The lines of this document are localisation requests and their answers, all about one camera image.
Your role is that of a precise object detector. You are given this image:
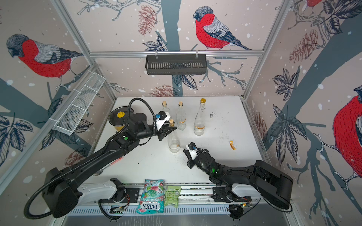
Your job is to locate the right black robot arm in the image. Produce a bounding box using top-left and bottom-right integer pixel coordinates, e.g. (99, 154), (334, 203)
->
(183, 149), (293, 211)

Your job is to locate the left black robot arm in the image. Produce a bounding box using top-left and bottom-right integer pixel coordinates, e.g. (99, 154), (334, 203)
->
(24, 98), (175, 219)

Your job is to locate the orange peeled label strip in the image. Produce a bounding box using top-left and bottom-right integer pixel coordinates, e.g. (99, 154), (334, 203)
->
(229, 140), (236, 150)

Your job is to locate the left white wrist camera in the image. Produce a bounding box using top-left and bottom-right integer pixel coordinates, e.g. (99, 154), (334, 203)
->
(155, 111), (171, 131)

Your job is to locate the black hanging wire shelf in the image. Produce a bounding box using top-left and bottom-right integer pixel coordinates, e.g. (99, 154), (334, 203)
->
(145, 54), (207, 75)

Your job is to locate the square glass bottle with cork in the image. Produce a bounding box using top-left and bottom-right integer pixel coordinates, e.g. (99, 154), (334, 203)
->
(162, 101), (171, 113)

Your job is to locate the Fox's candy bag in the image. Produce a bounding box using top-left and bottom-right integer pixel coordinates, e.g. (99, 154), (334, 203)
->
(136, 179), (165, 215)

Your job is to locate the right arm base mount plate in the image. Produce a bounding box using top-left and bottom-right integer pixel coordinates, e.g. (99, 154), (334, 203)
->
(211, 186), (252, 203)

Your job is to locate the aluminium front rail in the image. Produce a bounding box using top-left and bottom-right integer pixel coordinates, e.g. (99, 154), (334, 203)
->
(77, 183), (282, 209)

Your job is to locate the white wire mesh basket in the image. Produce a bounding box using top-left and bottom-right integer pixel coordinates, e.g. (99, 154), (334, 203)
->
(53, 72), (106, 135)

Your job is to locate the tall glass bottle gold cap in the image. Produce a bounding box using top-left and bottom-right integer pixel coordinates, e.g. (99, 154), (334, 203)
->
(194, 98), (206, 136)

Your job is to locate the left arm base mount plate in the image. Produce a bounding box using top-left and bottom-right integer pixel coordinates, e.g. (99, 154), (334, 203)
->
(110, 178), (140, 203)

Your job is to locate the green snack packet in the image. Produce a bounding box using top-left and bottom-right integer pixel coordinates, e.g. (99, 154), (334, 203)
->
(164, 185), (182, 208)

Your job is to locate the yellow pot with glass lid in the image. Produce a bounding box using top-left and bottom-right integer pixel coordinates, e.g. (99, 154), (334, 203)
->
(108, 106), (129, 132)

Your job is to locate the round glass bottle cork stopper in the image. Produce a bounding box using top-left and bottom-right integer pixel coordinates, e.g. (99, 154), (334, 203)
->
(167, 119), (180, 153)

